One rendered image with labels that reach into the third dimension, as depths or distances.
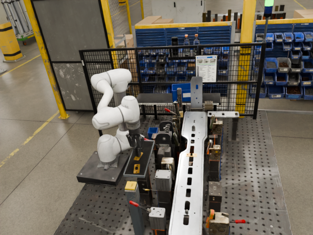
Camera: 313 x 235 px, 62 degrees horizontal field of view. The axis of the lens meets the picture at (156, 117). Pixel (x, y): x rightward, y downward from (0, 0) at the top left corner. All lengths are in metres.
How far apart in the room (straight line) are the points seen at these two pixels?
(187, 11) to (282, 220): 7.18
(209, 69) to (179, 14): 5.88
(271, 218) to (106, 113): 1.34
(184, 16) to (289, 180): 6.24
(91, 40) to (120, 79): 2.05
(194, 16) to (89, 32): 4.96
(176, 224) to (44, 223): 1.92
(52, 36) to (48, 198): 2.36
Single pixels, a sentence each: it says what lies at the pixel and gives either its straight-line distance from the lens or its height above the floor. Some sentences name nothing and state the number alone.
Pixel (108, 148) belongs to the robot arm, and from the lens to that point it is 2.28.
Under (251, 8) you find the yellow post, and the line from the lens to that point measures 2.67.
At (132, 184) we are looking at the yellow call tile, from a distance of 1.62.
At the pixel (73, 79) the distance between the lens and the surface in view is 4.49.
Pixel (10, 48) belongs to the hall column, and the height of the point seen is 0.41.
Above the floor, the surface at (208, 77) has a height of 1.21.
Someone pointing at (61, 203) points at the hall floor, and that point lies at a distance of 3.35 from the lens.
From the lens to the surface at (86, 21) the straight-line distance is 4.02.
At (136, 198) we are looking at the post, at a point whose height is 1.08.
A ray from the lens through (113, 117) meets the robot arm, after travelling 1.52.
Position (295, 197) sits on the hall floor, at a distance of 3.26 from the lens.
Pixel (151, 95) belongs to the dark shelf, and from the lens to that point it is 2.87.
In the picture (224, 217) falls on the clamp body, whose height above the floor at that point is 1.06.
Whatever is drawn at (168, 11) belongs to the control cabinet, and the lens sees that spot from 8.58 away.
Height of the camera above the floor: 2.30
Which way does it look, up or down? 31 degrees down
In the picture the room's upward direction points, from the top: 6 degrees counter-clockwise
